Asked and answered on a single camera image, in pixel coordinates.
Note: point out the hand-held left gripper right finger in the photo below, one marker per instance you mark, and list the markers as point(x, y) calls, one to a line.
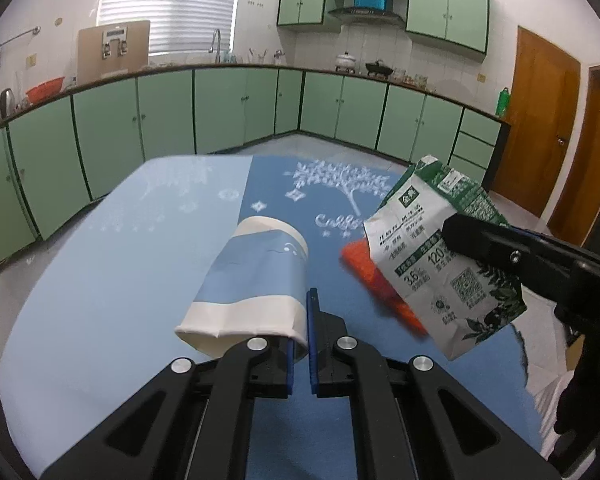
point(312, 340)

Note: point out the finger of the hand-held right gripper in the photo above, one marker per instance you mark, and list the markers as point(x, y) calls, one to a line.
point(555, 245)
point(485, 247)

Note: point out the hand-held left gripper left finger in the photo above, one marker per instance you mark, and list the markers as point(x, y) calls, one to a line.
point(289, 372)

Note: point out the green and white milk carton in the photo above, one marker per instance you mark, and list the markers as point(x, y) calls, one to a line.
point(430, 270)

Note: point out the blue and white paper bag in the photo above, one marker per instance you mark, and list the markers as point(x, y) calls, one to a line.
point(260, 280)

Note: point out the person's right hand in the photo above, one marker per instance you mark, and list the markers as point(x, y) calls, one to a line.
point(592, 405)

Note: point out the brown wooden door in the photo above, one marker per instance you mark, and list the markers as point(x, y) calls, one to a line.
point(535, 120)
point(595, 150)

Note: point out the green bottle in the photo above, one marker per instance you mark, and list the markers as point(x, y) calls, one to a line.
point(502, 102)

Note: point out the glass jars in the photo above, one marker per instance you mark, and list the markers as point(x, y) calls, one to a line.
point(416, 80)

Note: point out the black wok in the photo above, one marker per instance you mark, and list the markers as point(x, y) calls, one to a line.
point(377, 69)

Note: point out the blue printed tablecloth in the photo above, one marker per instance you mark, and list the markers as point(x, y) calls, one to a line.
point(105, 270)

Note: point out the white cooking pot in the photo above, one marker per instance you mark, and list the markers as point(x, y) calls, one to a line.
point(345, 61)

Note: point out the green upper kitchen cabinets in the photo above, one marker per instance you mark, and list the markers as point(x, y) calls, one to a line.
point(445, 5)

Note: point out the green kitchen cabinets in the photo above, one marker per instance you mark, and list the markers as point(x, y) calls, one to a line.
point(110, 135)
point(445, 5)

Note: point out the range hood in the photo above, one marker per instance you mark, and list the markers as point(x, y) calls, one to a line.
point(365, 14)

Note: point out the green lower kitchen cabinets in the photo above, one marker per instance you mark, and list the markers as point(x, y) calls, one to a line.
point(110, 135)

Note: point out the metal faucet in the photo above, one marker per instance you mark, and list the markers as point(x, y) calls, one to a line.
point(216, 42)

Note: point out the white window blinds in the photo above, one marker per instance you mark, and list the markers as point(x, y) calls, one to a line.
point(180, 5)

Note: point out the wooden board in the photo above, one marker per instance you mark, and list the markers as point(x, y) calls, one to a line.
point(87, 55)

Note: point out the red plastic basin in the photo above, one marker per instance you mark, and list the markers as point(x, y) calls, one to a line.
point(45, 89)

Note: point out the metal kettle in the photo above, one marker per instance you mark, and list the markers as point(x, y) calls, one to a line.
point(6, 102)

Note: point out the metal towel bar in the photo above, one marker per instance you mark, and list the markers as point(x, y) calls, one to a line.
point(20, 35)

